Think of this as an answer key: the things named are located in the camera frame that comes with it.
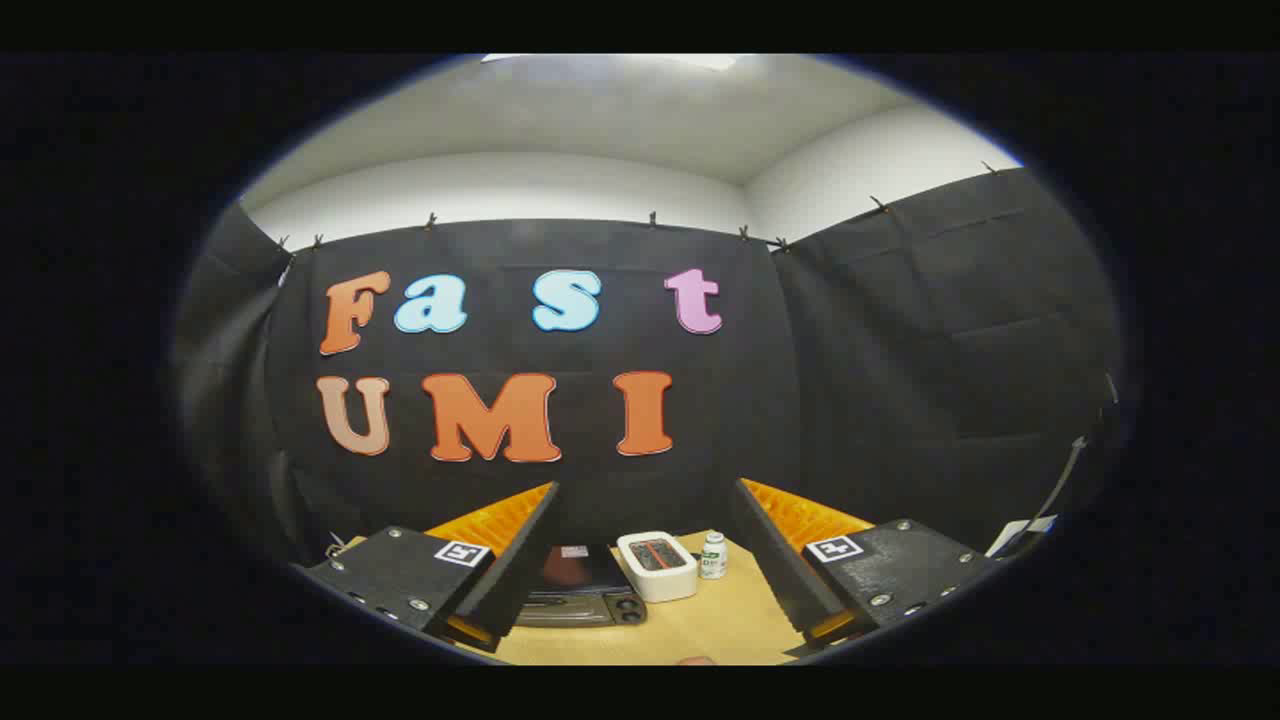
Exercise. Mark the white rectangular box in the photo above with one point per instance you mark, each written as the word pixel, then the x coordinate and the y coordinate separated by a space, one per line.
pixel 660 580

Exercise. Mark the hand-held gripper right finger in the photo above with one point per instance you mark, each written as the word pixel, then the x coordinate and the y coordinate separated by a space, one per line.
pixel 775 570

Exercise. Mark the ceiling light panel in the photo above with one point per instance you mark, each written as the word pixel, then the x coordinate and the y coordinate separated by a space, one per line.
pixel 600 60

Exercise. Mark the black toaster oven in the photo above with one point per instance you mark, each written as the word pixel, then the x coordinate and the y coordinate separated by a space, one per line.
pixel 585 600

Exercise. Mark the small white green-label bottle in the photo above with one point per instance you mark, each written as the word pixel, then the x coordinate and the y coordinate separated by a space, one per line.
pixel 713 558

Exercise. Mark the white paper sheet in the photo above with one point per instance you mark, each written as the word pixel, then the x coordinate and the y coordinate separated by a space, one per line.
pixel 1012 537

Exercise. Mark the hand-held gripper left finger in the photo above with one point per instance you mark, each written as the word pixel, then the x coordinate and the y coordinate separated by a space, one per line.
pixel 520 570

